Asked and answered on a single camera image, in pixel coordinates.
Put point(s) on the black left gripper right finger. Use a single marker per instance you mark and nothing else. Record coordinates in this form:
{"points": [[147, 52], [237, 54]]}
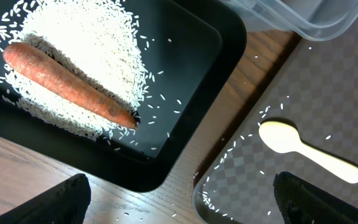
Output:
{"points": [[300, 202]]}

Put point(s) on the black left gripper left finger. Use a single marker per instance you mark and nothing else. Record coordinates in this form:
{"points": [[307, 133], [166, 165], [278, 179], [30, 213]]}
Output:
{"points": [[65, 203]]}

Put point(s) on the yellow plastic spoon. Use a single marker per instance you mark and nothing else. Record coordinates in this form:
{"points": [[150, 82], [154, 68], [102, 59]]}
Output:
{"points": [[283, 138]]}

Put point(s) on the orange carrot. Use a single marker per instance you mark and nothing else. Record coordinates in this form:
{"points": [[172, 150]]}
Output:
{"points": [[42, 69]]}

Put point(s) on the white rice pile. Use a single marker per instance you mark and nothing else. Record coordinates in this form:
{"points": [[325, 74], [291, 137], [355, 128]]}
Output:
{"points": [[95, 41]]}

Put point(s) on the black waste tray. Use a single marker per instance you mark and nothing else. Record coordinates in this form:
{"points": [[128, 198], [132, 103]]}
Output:
{"points": [[191, 48]]}

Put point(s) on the brown serving tray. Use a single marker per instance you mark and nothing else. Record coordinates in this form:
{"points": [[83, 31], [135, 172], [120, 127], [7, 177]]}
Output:
{"points": [[317, 92]]}

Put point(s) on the clear plastic bin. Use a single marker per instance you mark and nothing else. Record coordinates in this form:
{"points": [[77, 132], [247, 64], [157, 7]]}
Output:
{"points": [[314, 20]]}

